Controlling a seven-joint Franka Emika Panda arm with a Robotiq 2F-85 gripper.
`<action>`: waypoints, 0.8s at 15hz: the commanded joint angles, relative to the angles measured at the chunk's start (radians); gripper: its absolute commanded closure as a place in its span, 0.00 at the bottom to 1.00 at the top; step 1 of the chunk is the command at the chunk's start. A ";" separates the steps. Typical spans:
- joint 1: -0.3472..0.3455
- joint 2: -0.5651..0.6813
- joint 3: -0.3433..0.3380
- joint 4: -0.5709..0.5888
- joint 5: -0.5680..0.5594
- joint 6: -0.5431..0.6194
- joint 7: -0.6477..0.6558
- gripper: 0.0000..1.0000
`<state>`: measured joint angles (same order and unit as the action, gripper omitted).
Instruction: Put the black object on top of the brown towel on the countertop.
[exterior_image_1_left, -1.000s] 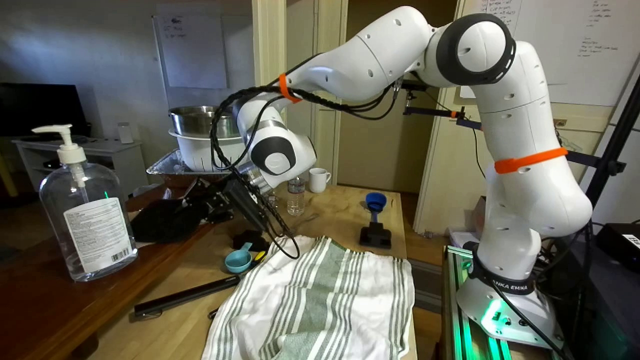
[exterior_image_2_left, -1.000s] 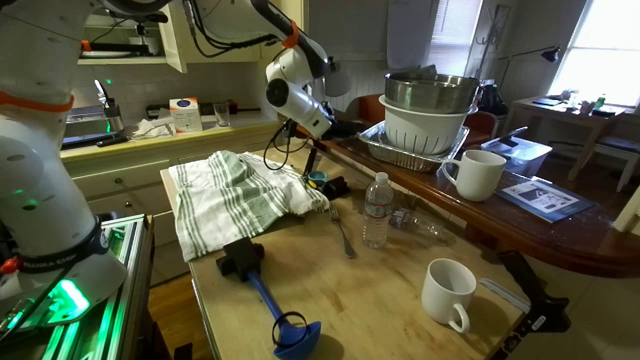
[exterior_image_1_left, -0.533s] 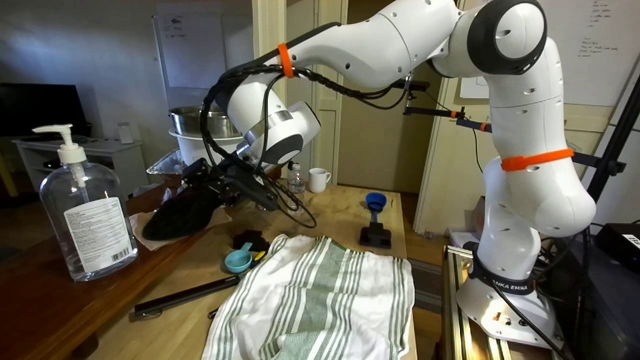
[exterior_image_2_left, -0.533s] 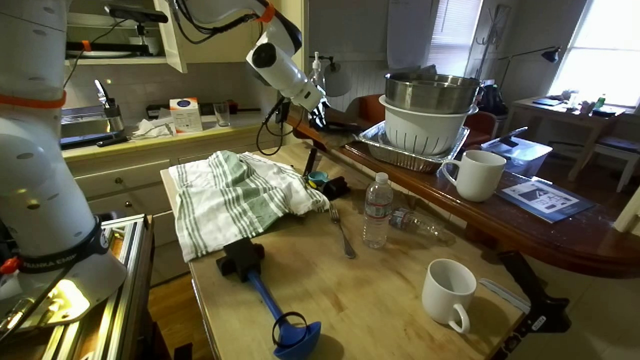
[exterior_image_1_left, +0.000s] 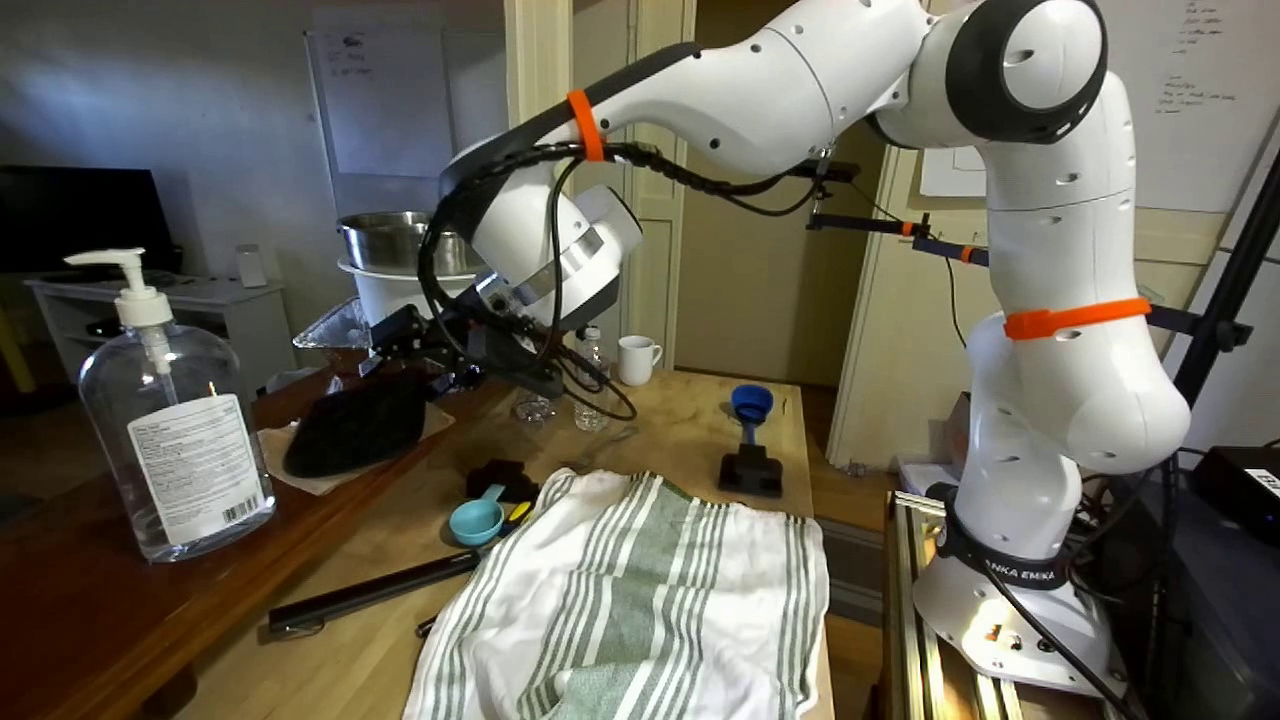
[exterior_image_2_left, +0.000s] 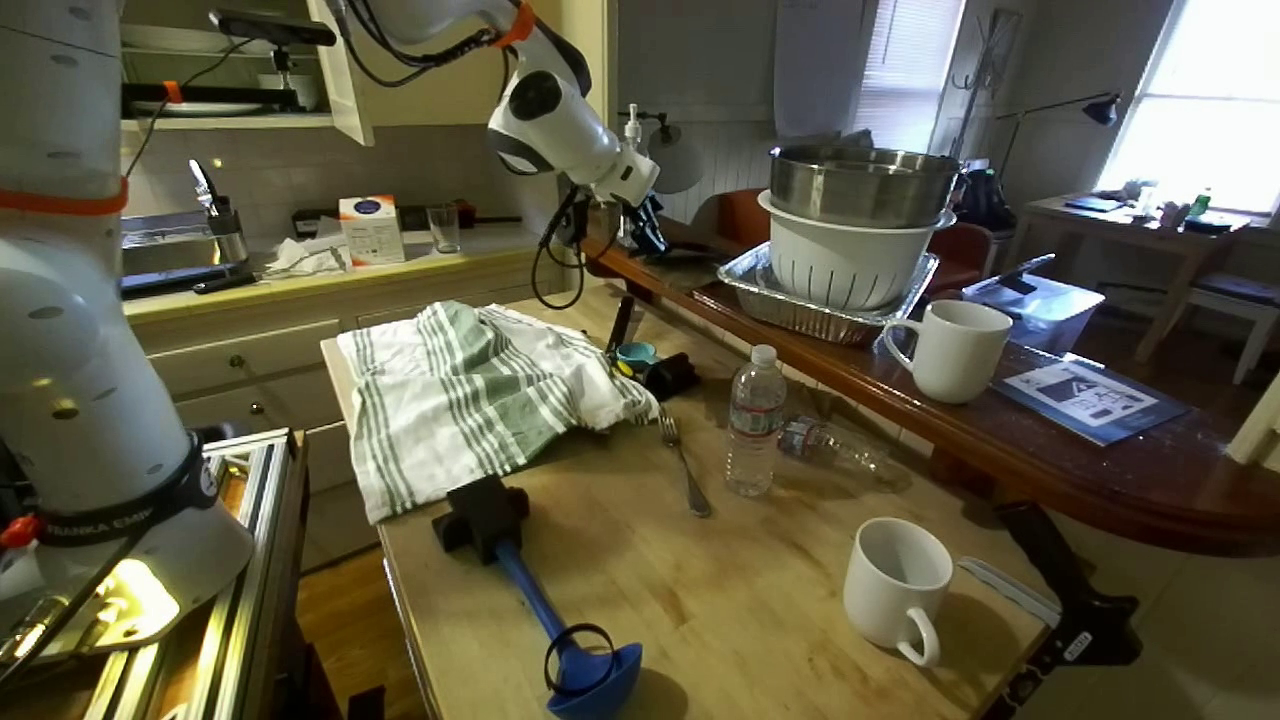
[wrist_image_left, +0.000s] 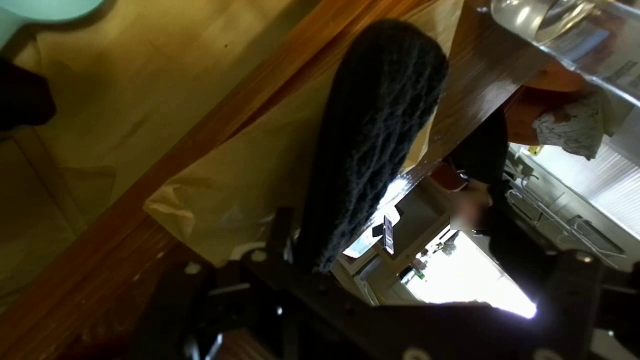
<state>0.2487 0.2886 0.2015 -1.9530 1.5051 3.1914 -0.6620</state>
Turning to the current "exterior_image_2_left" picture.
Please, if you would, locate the small black object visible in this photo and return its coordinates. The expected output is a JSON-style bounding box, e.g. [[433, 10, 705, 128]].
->
[[643, 351, 702, 402]]

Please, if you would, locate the green striped white towel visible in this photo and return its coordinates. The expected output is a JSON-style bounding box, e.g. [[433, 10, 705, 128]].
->
[[337, 300, 661, 526]]

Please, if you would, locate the aluminium foil tray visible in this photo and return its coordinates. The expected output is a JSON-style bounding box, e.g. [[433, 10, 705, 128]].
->
[[716, 242, 940, 347]]

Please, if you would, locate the clear drinking glass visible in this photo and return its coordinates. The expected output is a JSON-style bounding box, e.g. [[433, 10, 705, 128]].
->
[[426, 204, 464, 255]]

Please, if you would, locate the white plastic colander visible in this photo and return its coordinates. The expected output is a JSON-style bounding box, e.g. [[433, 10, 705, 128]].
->
[[756, 189, 958, 312]]

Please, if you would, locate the stainless steel pot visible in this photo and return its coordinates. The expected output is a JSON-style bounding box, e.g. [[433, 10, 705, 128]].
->
[[767, 144, 968, 230]]

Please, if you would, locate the clear water bottle white cap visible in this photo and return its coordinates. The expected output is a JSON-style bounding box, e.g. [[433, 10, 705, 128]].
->
[[725, 344, 789, 499]]

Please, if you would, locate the silver fork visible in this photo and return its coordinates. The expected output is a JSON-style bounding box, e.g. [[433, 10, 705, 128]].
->
[[656, 408, 714, 519]]

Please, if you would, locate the white cardboard box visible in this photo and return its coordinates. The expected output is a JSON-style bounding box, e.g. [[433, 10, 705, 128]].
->
[[337, 194, 407, 269]]

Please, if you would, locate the empty clear plastic bottle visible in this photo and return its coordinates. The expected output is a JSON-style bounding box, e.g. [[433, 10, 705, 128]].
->
[[778, 414, 913, 493]]

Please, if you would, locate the window with blinds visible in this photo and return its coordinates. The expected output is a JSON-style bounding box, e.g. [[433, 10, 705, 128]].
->
[[853, 0, 968, 153]]

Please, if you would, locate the white cabinet door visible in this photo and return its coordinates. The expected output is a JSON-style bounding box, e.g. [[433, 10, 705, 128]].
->
[[304, 0, 376, 149]]

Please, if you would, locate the white ceramic mug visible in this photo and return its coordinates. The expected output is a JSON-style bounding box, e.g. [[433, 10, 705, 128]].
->
[[842, 516, 957, 669], [881, 299, 1014, 405]]

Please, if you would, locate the black backpack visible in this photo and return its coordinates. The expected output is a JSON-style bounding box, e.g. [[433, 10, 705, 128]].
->
[[954, 166, 1019, 235]]

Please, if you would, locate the crumpled white paper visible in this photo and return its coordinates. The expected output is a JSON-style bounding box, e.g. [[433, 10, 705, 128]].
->
[[261, 234, 350, 282]]

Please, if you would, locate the coat rack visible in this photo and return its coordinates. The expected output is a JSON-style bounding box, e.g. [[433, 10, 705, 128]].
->
[[948, 7, 1025, 163]]

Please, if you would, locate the clear plastic storage container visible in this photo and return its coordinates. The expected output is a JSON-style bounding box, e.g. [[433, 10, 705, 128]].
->
[[961, 254, 1107, 357]]

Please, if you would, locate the metal utensil cup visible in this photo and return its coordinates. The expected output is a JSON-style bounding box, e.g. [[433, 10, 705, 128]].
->
[[207, 195, 250, 267]]

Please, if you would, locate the cream drawer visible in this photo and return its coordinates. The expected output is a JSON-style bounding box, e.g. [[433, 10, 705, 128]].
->
[[146, 318, 343, 399]]

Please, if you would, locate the blue plastic ladle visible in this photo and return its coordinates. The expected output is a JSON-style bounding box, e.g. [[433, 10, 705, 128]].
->
[[494, 540, 644, 720]]

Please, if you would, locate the black desk lamp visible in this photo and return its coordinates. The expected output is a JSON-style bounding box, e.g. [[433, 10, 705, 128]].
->
[[994, 91, 1123, 183]]

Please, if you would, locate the wooden desk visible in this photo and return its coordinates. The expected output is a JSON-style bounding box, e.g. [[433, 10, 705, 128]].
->
[[1008, 194, 1253, 365]]

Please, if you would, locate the blue and white booklet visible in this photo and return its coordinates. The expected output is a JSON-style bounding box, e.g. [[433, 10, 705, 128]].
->
[[991, 353, 1193, 447]]

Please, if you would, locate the silver metal bar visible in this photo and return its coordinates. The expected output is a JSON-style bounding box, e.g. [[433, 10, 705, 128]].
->
[[956, 556, 1063, 629]]

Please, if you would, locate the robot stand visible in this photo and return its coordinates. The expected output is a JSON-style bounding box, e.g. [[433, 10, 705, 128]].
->
[[0, 428, 313, 720]]

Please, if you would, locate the white chair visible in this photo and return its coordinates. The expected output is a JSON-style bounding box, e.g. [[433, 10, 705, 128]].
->
[[1133, 268, 1280, 387]]

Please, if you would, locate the round wall lamp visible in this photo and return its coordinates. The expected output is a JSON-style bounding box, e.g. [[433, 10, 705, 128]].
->
[[618, 108, 707, 197]]

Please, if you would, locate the black utensil handle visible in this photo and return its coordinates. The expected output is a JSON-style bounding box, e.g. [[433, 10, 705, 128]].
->
[[605, 294, 637, 357]]

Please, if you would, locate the camera on mount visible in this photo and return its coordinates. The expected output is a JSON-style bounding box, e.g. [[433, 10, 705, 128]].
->
[[208, 8, 338, 113]]

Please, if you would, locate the black elastic ring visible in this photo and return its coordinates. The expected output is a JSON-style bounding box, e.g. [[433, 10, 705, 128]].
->
[[544, 622, 619, 697]]

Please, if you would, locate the black clamp bracket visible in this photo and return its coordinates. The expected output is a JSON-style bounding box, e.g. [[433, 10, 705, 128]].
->
[[990, 498, 1143, 720]]

